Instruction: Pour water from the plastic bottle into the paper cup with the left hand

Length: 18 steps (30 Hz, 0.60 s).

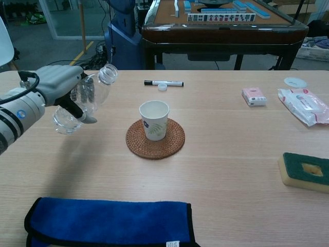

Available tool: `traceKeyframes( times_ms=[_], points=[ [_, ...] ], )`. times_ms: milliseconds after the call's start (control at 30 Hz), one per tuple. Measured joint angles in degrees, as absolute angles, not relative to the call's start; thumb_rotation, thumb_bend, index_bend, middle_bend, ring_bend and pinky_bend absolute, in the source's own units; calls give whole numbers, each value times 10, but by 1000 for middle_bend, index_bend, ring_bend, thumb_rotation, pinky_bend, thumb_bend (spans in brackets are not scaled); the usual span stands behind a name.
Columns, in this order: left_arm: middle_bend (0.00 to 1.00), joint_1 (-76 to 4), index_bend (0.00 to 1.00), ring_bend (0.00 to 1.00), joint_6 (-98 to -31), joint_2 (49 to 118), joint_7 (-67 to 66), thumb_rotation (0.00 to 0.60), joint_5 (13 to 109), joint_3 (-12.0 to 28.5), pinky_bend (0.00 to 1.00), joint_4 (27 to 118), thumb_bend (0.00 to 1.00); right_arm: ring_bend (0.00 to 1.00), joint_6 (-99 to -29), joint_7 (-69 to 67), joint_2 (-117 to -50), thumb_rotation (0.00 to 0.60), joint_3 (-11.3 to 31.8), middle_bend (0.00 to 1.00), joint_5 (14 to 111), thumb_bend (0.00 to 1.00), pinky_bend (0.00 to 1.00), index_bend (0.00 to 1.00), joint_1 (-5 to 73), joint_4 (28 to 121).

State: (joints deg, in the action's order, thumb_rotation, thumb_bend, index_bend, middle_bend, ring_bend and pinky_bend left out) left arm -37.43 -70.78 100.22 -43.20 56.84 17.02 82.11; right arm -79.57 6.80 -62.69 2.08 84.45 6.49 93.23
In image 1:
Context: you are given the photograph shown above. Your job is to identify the green bag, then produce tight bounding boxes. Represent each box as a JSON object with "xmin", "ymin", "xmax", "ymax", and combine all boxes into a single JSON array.
[{"xmin": 20, "ymin": 12, "xmax": 47, "ymax": 26}]

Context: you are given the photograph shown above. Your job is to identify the white black marker pen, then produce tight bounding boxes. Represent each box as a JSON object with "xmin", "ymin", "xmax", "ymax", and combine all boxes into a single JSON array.
[{"xmin": 143, "ymin": 80, "xmax": 185, "ymax": 87}]

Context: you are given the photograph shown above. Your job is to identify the black cable tangle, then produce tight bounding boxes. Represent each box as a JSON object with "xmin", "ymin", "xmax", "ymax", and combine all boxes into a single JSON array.
[{"xmin": 45, "ymin": 41, "xmax": 111, "ymax": 70}]

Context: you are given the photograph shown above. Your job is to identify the blue chair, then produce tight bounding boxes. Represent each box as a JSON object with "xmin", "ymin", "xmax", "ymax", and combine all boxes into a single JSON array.
[{"xmin": 104, "ymin": 0, "xmax": 165, "ymax": 70}]

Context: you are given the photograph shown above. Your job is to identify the dark wooden mahjong table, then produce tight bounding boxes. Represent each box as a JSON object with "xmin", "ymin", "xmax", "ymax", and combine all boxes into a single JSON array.
[{"xmin": 141, "ymin": 0, "xmax": 309, "ymax": 70}]

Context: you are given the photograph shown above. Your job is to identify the wooden pole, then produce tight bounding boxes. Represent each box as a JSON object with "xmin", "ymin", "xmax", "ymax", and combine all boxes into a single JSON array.
[{"xmin": 80, "ymin": 0, "xmax": 87, "ymax": 55}]

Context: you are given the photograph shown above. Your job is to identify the brown woven round coaster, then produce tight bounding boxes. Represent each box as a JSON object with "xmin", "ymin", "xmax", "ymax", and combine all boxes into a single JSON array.
[{"xmin": 125, "ymin": 118, "xmax": 186, "ymax": 160}]

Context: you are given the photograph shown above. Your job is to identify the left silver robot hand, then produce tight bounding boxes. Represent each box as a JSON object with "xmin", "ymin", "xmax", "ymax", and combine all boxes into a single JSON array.
[{"xmin": 34, "ymin": 65, "xmax": 98, "ymax": 124}]

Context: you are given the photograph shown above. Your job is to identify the transparent plastic bottle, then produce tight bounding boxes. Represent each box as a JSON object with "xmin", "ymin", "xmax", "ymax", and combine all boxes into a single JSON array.
[{"xmin": 52, "ymin": 64, "xmax": 119, "ymax": 135}]

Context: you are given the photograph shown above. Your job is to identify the pink white wet wipes pack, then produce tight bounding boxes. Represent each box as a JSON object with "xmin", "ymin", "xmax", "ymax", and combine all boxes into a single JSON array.
[{"xmin": 277, "ymin": 88, "xmax": 329, "ymax": 127}]

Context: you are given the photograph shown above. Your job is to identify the white round plastic lid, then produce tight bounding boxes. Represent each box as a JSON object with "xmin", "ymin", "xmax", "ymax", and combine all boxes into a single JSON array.
[{"xmin": 284, "ymin": 77, "xmax": 308, "ymax": 89}]

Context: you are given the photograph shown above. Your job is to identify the white plastic basket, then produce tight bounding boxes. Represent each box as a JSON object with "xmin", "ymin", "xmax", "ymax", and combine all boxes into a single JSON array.
[{"xmin": 295, "ymin": 37, "xmax": 329, "ymax": 62}]

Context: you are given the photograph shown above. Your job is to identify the mahjong tile row face up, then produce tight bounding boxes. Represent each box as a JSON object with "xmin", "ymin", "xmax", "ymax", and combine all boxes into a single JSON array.
[{"xmin": 187, "ymin": 13, "xmax": 257, "ymax": 23}]

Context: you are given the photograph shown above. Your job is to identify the pink tissue pack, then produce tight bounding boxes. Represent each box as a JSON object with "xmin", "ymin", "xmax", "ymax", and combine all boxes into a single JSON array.
[{"xmin": 241, "ymin": 87, "xmax": 267, "ymax": 107}]

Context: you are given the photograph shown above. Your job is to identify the black bag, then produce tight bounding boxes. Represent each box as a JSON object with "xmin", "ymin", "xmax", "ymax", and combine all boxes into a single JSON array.
[{"xmin": 307, "ymin": 19, "xmax": 329, "ymax": 39}]

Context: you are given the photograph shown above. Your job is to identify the white chair wooden legs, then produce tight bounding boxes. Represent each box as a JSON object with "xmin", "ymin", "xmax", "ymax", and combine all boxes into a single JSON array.
[{"xmin": 0, "ymin": 15, "xmax": 20, "ymax": 72}]

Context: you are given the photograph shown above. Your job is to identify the white paper cup leaf print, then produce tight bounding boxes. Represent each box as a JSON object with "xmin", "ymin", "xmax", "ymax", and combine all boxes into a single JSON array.
[{"xmin": 139, "ymin": 100, "xmax": 170, "ymax": 142}]

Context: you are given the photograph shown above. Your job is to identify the green yellow sponge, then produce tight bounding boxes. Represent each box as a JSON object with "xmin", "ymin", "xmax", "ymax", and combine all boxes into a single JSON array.
[{"xmin": 278, "ymin": 152, "xmax": 329, "ymax": 194}]

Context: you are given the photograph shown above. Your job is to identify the blue towel black trim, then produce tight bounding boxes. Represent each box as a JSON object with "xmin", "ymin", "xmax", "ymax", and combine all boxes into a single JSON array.
[{"xmin": 24, "ymin": 197, "xmax": 201, "ymax": 247}]

